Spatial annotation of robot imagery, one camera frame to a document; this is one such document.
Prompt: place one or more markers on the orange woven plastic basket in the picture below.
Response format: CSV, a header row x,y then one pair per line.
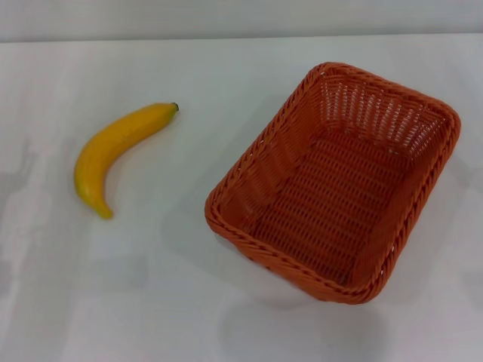
x,y
324,211

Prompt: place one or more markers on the yellow banana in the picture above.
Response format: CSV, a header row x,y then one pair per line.
x,y
113,132

